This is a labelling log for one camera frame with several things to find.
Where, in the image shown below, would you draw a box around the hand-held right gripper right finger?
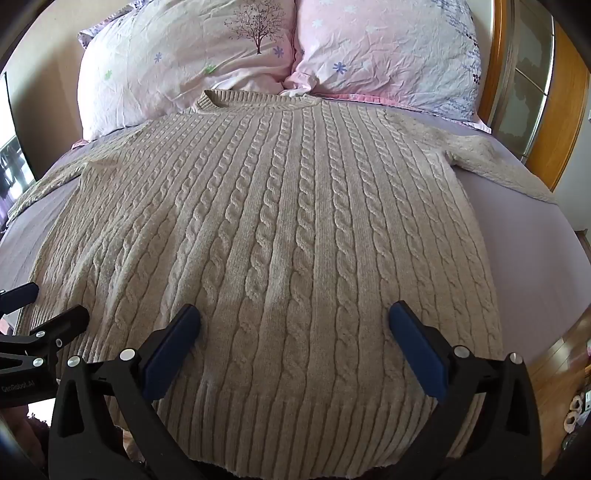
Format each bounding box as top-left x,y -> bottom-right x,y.
388,301 -> 542,480

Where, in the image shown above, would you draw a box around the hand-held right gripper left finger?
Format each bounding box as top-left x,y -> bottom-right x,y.
48,304 -> 206,480

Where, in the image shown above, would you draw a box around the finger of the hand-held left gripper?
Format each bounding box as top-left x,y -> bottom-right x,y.
0,305 -> 90,370
0,282 -> 40,317

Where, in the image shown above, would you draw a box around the beige cable-knit sweater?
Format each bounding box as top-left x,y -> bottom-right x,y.
7,89 -> 560,477

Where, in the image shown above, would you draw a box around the lavender bed sheet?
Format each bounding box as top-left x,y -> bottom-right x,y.
0,92 -> 591,365

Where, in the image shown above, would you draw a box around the window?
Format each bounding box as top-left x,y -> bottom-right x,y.
0,71 -> 35,232

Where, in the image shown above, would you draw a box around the fluffy slippers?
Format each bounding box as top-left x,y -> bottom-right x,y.
564,392 -> 586,435

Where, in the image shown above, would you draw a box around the wooden headboard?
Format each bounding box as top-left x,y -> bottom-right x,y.
478,0 -> 591,192

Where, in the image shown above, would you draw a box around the pink pillow with tree print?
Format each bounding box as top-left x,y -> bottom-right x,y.
76,0 -> 297,141

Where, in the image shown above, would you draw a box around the pink pillow with white flowers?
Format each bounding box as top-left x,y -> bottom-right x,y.
283,0 -> 493,134

